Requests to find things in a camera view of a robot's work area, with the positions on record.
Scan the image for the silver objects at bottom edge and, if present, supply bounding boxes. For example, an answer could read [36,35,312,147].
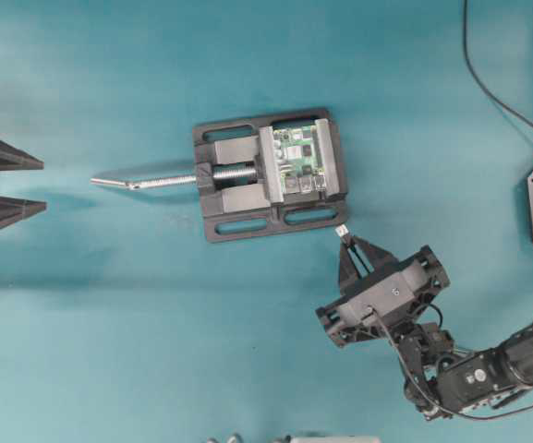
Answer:
[205,433,382,443]

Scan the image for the black cable at top right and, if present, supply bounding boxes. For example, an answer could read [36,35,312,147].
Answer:
[462,0,533,138]

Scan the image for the black bench vise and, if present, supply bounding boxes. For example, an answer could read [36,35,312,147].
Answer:
[193,107,348,243]

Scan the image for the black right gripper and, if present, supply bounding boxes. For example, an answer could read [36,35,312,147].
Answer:
[316,235,450,347]

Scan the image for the black USB cable with plug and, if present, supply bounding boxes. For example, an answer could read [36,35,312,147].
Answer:
[334,223,354,248]

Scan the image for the silver vise screw handle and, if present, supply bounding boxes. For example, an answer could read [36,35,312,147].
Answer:
[90,167,258,191]

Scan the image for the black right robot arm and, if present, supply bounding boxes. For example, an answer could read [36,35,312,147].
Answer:
[316,225,533,421]

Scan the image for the green Raspberry Pi board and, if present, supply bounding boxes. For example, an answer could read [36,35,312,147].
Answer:
[273,125,326,195]

